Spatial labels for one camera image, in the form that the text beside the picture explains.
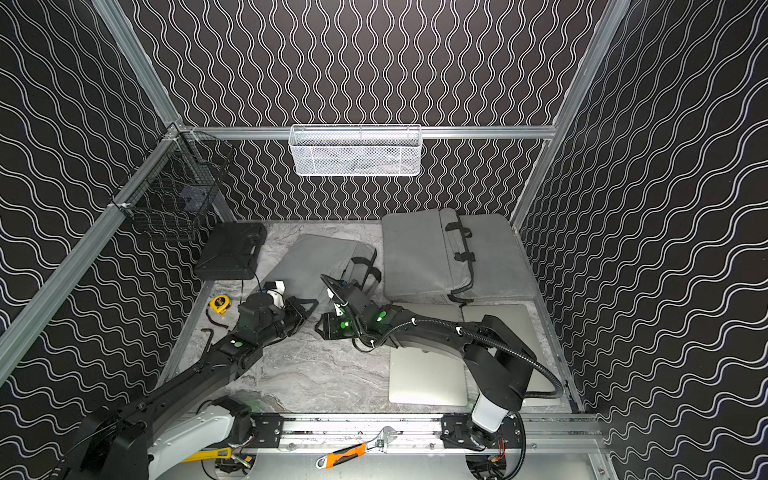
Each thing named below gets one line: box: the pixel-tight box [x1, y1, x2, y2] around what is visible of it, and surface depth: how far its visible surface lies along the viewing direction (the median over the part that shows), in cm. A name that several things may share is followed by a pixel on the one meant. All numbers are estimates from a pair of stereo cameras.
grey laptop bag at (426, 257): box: [382, 208, 476, 305], surface depth 108 cm
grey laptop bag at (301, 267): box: [250, 233, 382, 316], surface depth 101 cm
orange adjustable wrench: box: [316, 426, 398, 470], surface depth 73 cm
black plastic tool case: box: [195, 222, 268, 280], surface depth 109 cm
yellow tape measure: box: [209, 294, 231, 314], surface depth 97 cm
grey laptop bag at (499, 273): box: [460, 214, 536, 304], surface depth 105 cm
